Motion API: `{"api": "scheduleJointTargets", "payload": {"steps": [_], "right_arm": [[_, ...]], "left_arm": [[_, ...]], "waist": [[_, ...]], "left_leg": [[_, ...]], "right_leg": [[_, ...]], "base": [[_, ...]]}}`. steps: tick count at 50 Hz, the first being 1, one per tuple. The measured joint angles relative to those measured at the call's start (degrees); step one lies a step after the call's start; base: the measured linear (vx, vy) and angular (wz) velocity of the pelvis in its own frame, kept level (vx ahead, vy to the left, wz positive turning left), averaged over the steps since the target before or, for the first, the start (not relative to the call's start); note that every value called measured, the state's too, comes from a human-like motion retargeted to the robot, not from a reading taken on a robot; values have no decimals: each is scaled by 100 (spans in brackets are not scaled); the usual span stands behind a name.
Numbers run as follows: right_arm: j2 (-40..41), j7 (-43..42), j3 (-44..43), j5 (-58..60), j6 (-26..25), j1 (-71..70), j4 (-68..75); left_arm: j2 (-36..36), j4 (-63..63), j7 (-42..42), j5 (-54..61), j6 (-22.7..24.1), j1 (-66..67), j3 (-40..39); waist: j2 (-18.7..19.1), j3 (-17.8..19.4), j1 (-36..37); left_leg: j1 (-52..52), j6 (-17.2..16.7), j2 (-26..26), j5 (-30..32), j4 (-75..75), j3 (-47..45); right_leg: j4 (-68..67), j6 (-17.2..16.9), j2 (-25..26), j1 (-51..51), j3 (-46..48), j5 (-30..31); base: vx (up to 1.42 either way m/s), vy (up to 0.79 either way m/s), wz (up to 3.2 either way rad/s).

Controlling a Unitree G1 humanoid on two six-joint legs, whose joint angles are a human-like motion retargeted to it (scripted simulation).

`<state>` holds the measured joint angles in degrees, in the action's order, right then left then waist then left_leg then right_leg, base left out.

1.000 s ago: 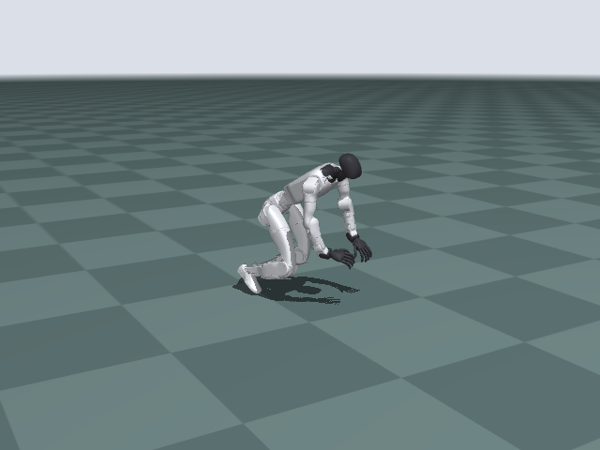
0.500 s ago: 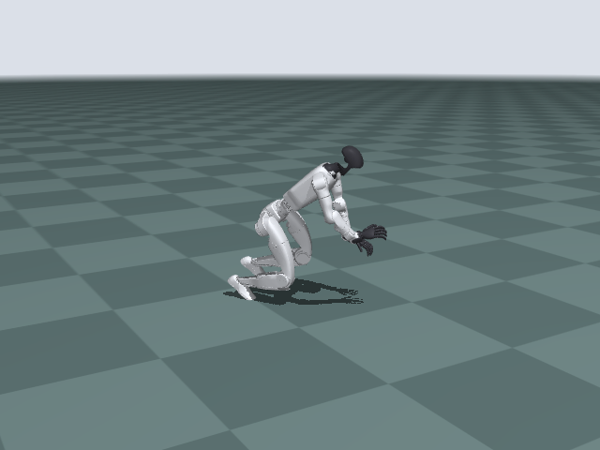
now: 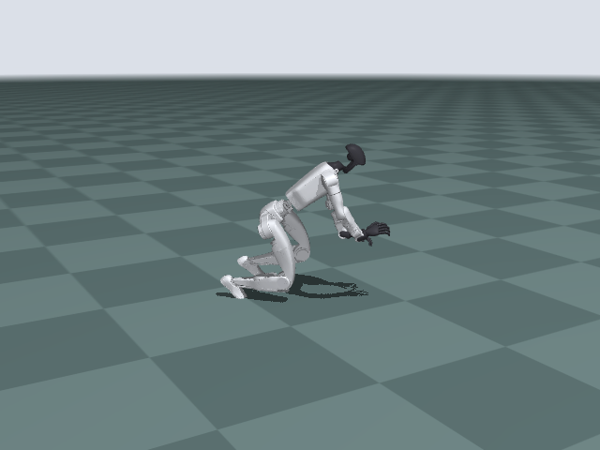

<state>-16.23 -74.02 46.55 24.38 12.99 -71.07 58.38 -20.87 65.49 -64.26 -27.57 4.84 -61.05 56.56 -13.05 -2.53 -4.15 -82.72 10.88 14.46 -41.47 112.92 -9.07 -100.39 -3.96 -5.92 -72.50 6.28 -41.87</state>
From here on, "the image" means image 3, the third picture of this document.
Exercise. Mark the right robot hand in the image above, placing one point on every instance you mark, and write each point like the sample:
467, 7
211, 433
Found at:
374, 229

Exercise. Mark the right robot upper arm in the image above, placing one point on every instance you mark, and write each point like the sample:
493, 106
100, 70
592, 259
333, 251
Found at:
331, 184

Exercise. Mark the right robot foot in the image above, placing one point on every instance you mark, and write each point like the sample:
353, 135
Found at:
237, 292

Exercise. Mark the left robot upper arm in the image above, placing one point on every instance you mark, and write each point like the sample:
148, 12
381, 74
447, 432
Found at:
328, 203

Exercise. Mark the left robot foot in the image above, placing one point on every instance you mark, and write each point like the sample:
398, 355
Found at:
253, 269

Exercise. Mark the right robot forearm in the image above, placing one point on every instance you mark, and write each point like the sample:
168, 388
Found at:
350, 225

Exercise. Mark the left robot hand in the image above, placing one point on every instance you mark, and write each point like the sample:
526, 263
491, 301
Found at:
348, 236

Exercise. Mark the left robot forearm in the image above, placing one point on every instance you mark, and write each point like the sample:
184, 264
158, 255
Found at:
339, 226

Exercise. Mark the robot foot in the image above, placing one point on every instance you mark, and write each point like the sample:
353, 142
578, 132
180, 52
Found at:
237, 292
253, 269

